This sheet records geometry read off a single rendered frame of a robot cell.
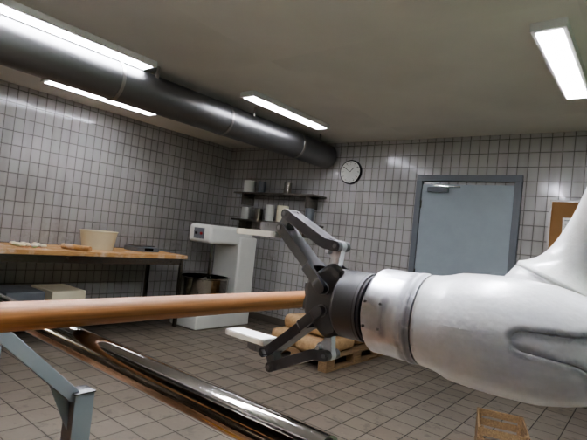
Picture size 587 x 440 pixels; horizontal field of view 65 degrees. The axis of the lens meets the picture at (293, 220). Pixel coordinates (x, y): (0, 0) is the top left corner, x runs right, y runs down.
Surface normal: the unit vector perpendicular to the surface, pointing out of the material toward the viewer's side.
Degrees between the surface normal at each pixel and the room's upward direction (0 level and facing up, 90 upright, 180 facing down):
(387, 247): 90
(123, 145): 90
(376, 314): 90
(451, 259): 90
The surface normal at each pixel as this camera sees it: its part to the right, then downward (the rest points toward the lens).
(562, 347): -0.42, -0.22
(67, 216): 0.78, 0.06
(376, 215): -0.62, -0.09
